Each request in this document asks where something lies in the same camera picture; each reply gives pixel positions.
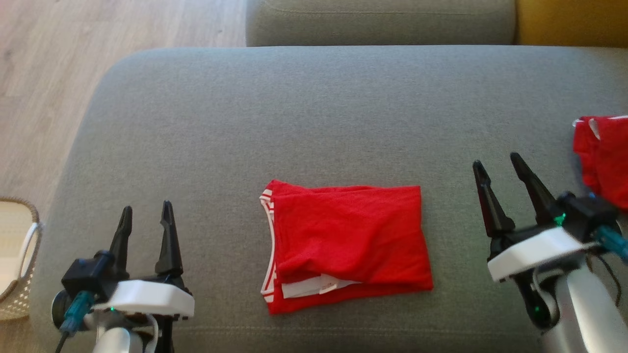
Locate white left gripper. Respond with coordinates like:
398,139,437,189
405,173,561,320
92,200,195,319

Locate red shorts with white stripe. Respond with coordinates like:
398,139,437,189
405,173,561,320
573,115,628,211

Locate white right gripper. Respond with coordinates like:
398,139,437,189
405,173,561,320
472,152,602,284

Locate cream perforated laundry basket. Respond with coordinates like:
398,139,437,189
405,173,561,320
0,196,45,322

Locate red jersey with white sleeves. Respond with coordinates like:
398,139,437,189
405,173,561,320
259,179,434,315

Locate black right cable teal plug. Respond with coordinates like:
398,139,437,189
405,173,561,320
591,225,628,305

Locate black cable teal plug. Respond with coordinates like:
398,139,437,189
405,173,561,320
591,225,628,305
55,290,96,353

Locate black left cable teal plug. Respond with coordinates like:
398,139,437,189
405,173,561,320
55,290,96,353

